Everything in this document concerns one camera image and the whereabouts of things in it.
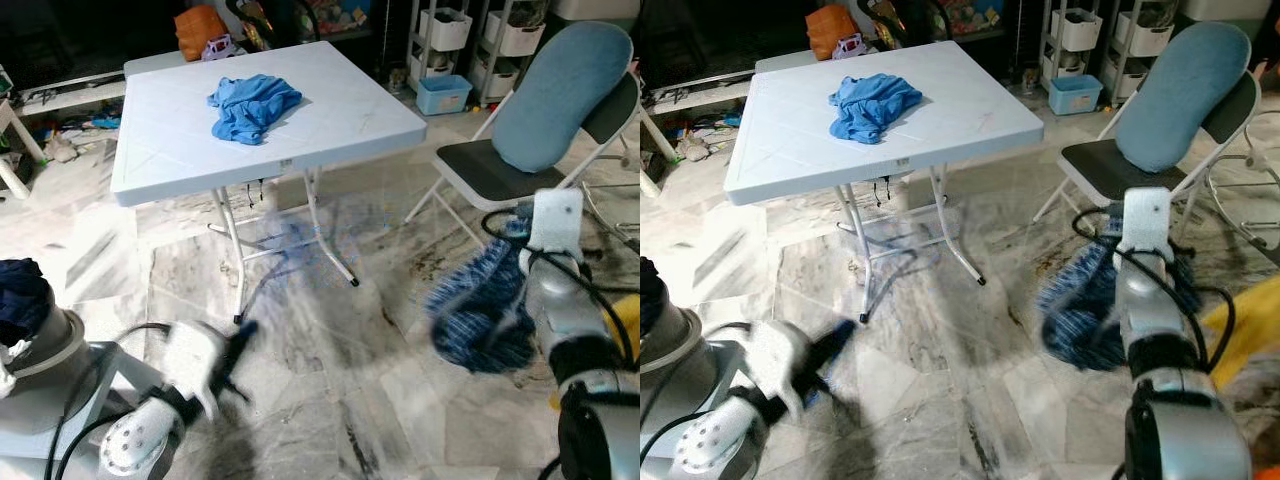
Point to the navy blue garment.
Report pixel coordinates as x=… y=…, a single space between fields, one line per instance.
x=648 y=290
x=22 y=295

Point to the blue plaid garment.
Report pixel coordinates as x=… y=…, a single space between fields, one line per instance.
x=480 y=310
x=1085 y=310

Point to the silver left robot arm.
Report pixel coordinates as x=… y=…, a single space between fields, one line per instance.
x=715 y=445
x=135 y=440

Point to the grey round laundry basket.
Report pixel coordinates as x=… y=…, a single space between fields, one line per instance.
x=660 y=345
x=45 y=355

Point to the grey plush toy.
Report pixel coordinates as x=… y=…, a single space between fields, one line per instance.
x=62 y=148
x=692 y=148

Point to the light blue crumpled cloth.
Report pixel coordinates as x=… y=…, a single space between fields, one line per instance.
x=875 y=105
x=250 y=105

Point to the white plastic folding table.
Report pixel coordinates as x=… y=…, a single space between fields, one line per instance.
x=150 y=65
x=960 y=110
x=340 y=110
x=780 y=65

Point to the small white side table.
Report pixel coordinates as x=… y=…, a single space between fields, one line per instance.
x=30 y=140
x=655 y=135

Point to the low white tv bench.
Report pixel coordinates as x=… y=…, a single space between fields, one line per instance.
x=60 y=95
x=690 y=95

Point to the purple toy car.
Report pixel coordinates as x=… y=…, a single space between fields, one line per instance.
x=848 y=47
x=218 y=47

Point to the black folding chair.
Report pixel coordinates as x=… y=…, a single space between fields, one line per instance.
x=1105 y=170
x=480 y=170

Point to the orange bag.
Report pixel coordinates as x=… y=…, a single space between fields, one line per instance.
x=200 y=25
x=830 y=25

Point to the black television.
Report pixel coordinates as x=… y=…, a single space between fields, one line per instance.
x=80 y=40
x=720 y=40

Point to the light blue storage bin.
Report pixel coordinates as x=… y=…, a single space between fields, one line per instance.
x=443 y=95
x=1075 y=95

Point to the blue oval chair cushion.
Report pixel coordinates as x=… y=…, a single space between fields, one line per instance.
x=1180 y=95
x=560 y=95

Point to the white shelf rack with bins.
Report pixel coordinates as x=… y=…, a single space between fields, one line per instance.
x=510 y=35
x=440 y=30
x=1140 y=30
x=1070 y=30

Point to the orange t-shirt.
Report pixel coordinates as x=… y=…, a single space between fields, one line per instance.
x=1268 y=472

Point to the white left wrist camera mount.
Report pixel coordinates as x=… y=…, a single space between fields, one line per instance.
x=195 y=355
x=775 y=360

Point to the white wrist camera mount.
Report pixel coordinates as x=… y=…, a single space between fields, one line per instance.
x=555 y=220
x=195 y=355
x=1145 y=220
x=775 y=360

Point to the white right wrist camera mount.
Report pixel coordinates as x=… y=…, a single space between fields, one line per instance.
x=1145 y=220
x=555 y=220

